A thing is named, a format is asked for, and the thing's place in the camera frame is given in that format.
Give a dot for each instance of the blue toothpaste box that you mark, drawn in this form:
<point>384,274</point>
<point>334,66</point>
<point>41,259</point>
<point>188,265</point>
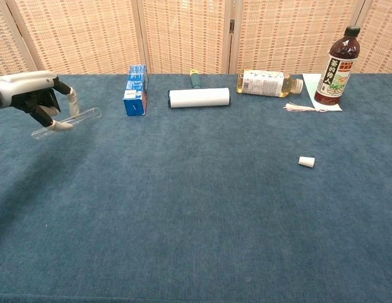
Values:
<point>135,94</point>

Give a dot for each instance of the clear glass test tube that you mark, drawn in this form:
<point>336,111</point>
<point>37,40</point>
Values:
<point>88,114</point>

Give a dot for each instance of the white paper bookmark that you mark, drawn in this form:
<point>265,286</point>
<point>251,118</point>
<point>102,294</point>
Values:
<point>309,85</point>

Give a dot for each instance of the blue table cloth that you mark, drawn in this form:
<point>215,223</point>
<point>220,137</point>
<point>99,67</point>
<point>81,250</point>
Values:
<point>195,205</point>

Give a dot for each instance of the dark tea bottle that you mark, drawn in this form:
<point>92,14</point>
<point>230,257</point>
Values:
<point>334,79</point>

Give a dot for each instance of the black screen hinge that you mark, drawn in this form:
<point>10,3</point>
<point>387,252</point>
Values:
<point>232,26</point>

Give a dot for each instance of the yellow tea bottle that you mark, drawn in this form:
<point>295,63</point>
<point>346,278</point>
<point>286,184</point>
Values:
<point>262,82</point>

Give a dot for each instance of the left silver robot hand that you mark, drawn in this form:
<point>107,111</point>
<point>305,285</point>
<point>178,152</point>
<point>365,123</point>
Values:
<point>22,83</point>

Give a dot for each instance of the pink white tassel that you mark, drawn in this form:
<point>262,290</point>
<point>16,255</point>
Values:
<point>298,108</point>

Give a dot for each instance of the white rubber stopper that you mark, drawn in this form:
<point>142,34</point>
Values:
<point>306,162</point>

